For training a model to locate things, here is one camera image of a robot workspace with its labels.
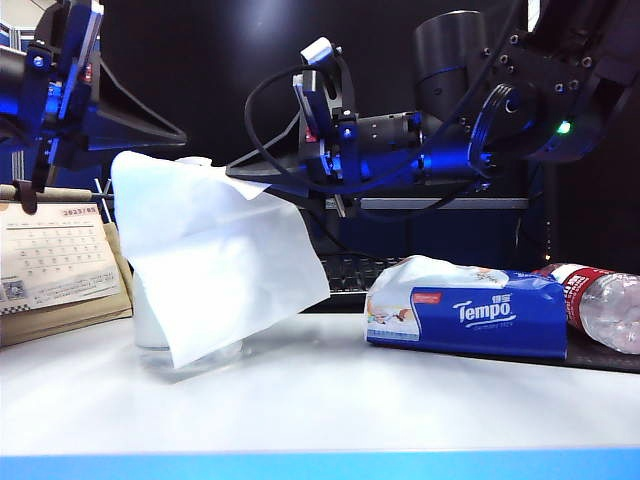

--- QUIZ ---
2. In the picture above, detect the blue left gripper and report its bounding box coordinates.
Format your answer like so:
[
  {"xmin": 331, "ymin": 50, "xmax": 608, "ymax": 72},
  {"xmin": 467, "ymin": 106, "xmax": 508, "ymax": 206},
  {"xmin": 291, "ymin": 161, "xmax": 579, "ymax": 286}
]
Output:
[{"xmin": 24, "ymin": 0, "xmax": 189, "ymax": 194}]

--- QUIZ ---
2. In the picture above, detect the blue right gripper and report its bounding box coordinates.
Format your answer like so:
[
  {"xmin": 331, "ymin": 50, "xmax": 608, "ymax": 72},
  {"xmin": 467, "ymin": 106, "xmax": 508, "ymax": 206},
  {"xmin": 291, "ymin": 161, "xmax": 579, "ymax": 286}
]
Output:
[{"xmin": 225, "ymin": 69, "xmax": 362, "ymax": 219}]

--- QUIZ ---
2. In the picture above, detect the white tissue sheet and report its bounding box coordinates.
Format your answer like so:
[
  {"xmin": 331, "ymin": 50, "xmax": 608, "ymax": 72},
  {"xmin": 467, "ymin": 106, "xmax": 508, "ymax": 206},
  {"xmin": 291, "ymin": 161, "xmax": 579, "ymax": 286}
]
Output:
[{"xmin": 109, "ymin": 149, "xmax": 332, "ymax": 370}]

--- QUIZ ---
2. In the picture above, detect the clear alcohol pump bottle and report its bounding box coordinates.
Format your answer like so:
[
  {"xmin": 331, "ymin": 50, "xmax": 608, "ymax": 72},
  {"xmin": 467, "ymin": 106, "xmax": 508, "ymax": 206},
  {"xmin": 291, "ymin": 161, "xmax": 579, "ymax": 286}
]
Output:
[{"xmin": 132, "ymin": 269, "xmax": 246, "ymax": 384}]

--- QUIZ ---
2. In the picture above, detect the blue Tempo tissue pack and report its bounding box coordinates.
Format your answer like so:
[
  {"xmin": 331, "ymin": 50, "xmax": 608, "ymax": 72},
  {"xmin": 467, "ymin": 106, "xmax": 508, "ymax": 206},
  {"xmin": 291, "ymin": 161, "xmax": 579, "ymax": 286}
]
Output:
[{"xmin": 364, "ymin": 254, "xmax": 571, "ymax": 361}]

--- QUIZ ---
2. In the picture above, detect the clear red-label plastic bottle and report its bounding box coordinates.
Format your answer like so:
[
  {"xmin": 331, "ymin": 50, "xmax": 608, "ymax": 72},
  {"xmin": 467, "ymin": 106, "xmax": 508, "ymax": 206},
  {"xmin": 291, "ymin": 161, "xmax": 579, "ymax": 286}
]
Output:
[{"xmin": 532, "ymin": 262, "xmax": 640, "ymax": 356}]

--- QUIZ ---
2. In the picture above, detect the silver crossed metal clip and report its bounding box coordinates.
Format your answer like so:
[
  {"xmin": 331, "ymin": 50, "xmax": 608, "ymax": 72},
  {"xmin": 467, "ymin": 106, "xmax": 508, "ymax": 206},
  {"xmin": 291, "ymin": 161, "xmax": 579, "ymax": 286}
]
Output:
[{"xmin": 94, "ymin": 178, "xmax": 115, "ymax": 224}]

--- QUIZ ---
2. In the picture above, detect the wooden rod with brown loop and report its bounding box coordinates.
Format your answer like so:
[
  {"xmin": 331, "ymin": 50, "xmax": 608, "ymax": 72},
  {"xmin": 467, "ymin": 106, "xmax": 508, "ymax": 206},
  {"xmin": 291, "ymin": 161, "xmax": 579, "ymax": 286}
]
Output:
[{"xmin": 0, "ymin": 180, "xmax": 114, "ymax": 216}]

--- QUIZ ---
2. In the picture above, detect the black keyboard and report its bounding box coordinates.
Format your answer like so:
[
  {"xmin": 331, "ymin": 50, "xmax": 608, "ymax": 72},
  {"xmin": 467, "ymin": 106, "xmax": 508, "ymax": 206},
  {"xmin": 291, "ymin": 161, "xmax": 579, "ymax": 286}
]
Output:
[{"xmin": 299, "ymin": 254, "xmax": 407, "ymax": 314}]

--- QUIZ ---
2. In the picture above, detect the wide black AOC monitor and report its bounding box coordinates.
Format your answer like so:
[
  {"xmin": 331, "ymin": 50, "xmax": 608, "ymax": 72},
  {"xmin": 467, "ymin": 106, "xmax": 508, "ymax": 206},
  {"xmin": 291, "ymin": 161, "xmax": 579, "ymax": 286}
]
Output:
[{"xmin": 99, "ymin": 0, "xmax": 530, "ymax": 211}]

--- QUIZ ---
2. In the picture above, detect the beige desk calendar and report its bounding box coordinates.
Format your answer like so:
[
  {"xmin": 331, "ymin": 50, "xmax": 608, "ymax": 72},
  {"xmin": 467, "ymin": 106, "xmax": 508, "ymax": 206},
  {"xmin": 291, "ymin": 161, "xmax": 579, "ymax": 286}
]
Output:
[{"xmin": 0, "ymin": 199, "xmax": 135, "ymax": 349}]

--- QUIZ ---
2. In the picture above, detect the black mat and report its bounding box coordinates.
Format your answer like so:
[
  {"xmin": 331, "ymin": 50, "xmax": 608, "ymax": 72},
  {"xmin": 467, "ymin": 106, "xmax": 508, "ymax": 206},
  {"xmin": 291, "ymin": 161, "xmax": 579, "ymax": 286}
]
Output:
[{"xmin": 439, "ymin": 329, "xmax": 640, "ymax": 375}]

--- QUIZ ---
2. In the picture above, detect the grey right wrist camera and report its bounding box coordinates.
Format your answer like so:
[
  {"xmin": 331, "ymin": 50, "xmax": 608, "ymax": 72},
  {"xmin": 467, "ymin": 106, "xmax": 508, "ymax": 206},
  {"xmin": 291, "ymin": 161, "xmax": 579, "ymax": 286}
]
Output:
[{"xmin": 299, "ymin": 36, "xmax": 344, "ymax": 66}]

